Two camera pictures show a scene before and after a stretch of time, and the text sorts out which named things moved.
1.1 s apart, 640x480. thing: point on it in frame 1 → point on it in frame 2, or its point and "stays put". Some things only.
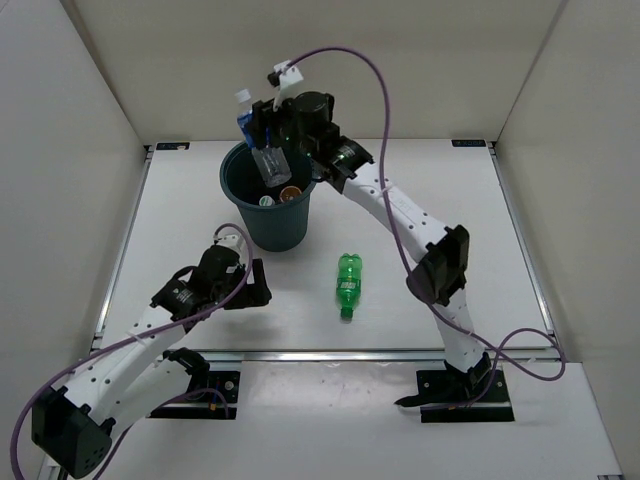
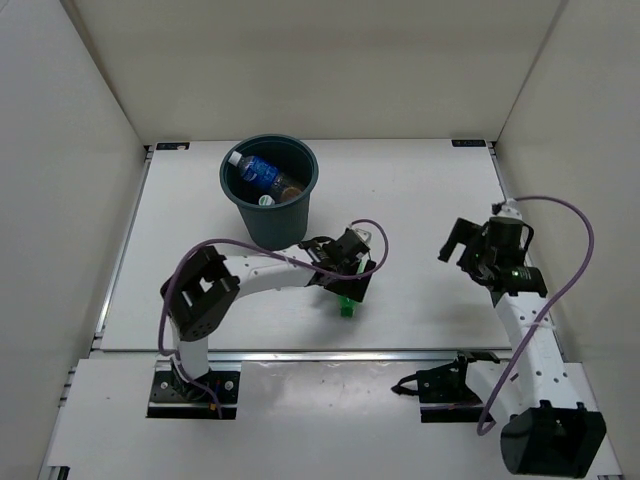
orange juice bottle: x=289 y=192 stays put
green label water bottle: x=266 y=201 stays put
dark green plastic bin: x=276 y=216 stays put
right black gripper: x=268 y=117 → x=463 y=233
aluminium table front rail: x=323 y=356 stays put
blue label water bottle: x=270 y=160 → x=257 y=171
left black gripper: x=258 y=293 → x=350 y=290
